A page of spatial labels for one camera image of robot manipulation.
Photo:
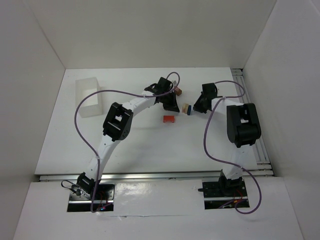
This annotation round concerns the brown balloon wood block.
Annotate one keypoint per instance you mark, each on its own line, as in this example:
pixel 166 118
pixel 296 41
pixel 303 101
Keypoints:
pixel 178 91

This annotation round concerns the blue wood block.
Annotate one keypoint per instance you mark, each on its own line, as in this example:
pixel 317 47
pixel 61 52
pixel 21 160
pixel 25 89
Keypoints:
pixel 189 109

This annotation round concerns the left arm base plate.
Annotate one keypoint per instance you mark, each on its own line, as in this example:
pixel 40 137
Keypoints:
pixel 79 201

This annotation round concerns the aluminium rail front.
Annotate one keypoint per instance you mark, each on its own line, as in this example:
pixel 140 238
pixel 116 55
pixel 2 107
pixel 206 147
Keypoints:
pixel 138 176

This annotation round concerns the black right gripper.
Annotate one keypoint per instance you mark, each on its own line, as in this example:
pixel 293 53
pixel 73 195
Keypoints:
pixel 200 103

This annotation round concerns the natural long wood block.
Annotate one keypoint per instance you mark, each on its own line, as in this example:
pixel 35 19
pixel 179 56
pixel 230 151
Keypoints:
pixel 187 107

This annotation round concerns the red arch wood block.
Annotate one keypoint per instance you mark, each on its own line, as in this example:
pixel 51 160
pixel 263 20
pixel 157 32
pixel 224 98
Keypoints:
pixel 169 119

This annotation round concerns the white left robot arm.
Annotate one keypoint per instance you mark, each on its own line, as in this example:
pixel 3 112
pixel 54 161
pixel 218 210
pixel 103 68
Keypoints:
pixel 117 126

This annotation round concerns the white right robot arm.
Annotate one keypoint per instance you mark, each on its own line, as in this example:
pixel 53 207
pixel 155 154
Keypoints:
pixel 242 130

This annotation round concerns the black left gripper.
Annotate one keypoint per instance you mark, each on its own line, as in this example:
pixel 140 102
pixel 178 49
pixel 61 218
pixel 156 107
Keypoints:
pixel 170 100

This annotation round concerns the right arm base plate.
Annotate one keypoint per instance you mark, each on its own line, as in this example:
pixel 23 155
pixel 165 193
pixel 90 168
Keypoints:
pixel 215 197

